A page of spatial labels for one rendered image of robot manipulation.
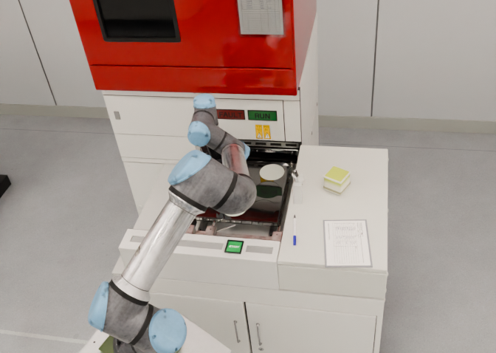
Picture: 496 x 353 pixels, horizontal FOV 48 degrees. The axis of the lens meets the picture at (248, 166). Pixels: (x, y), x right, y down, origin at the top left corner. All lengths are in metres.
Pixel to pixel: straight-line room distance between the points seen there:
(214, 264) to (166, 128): 0.72
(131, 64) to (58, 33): 2.09
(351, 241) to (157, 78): 0.95
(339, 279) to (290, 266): 0.16
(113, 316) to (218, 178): 0.44
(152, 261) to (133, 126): 1.05
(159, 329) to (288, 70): 1.02
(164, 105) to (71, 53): 2.05
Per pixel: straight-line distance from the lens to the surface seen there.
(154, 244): 1.48
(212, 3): 1.98
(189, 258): 1.91
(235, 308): 2.07
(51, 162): 4.19
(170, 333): 1.55
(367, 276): 1.84
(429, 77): 3.83
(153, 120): 2.38
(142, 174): 2.60
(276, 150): 2.30
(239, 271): 1.91
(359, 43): 3.70
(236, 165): 1.66
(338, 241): 1.88
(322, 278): 1.86
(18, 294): 3.37
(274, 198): 2.14
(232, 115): 2.25
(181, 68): 2.14
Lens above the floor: 2.34
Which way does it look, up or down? 39 degrees down
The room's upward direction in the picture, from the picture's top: 7 degrees counter-clockwise
